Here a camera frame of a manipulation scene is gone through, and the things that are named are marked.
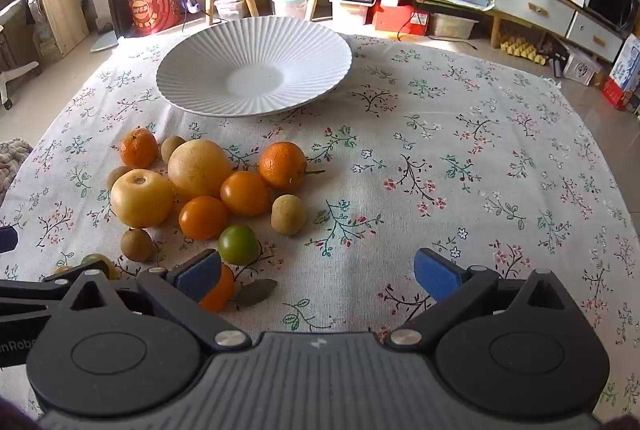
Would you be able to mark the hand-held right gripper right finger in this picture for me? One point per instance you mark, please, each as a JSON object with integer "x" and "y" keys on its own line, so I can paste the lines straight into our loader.
{"x": 435, "y": 273}

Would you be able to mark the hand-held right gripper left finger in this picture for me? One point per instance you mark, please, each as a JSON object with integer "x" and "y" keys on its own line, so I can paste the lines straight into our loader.
{"x": 200, "y": 271}

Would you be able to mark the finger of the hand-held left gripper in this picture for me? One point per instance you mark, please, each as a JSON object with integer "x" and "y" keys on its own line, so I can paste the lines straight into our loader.
{"x": 27, "y": 292}
{"x": 7, "y": 239}

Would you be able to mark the orange tomato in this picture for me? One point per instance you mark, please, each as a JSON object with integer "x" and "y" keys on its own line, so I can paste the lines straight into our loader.
{"x": 245, "y": 193}
{"x": 224, "y": 292}
{"x": 203, "y": 217}

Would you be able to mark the yellow tomato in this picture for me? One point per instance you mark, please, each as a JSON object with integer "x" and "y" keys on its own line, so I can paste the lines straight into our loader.
{"x": 62, "y": 269}

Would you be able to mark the brown kiwi fruit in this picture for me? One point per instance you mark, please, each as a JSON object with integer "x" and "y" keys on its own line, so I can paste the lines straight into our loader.
{"x": 288, "y": 214}
{"x": 136, "y": 244}
{"x": 116, "y": 176}
{"x": 173, "y": 149}

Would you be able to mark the yellow round pear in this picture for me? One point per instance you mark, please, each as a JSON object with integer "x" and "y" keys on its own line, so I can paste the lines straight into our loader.
{"x": 141, "y": 200}

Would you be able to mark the tan round pear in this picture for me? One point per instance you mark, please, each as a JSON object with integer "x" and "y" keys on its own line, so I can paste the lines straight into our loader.
{"x": 200, "y": 168}

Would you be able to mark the orange tangerine with stem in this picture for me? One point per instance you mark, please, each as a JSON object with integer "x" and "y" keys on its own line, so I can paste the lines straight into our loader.
{"x": 281, "y": 165}

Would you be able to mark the white ribbed plate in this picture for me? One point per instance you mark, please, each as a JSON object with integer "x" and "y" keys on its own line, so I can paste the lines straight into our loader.
{"x": 210, "y": 60}

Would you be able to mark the green leaf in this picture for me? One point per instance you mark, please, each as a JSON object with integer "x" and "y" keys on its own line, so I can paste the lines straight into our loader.
{"x": 256, "y": 292}

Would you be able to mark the floral tablecloth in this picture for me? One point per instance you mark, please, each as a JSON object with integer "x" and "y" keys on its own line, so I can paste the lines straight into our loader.
{"x": 450, "y": 210}

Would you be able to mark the brown blanket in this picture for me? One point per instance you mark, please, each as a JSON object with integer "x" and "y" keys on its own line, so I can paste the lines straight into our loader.
{"x": 12, "y": 160}

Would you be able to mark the white office chair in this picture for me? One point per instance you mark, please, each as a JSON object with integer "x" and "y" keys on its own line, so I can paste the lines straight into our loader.
{"x": 12, "y": 45}

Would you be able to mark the yellow egg tray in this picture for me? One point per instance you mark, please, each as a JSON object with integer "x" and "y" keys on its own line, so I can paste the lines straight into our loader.
{"x": 520, "y": 48}

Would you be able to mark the clear plastic storage box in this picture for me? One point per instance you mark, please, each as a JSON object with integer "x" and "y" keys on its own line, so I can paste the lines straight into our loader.
{"x": 350, "y": 16}
{"x": 230, "y": 6}
{"x": 450, "y": 25}

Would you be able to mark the low wooden tv stand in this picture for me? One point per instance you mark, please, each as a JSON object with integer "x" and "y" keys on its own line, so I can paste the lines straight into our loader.
{"x": 496, "y": 30}

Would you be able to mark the white patterned box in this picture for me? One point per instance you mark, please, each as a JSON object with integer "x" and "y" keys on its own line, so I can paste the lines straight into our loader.
{"x": 580, "y": 69}

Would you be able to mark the red carton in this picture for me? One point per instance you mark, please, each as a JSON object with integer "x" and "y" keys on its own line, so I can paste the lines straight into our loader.
{"x": 617, "y": 94}

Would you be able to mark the black standing heater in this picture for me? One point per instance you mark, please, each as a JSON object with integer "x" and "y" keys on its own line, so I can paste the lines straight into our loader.
{"x": 115, "y": 5}

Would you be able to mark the red cardboard box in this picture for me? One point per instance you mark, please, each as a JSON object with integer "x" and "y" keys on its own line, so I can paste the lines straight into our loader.
{"x": 400, "y": 18}

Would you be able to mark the red gift bag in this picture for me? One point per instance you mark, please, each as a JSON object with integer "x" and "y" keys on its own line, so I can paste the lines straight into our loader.
{"x": 147, "y": 5}

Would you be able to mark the teal lid storage box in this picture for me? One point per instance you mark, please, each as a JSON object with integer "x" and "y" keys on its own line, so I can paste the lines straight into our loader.
{"x": 290, "y": 3}

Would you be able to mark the blue white carton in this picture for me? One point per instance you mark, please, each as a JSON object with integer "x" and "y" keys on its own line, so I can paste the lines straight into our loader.
{"x": 630, "y": 65}

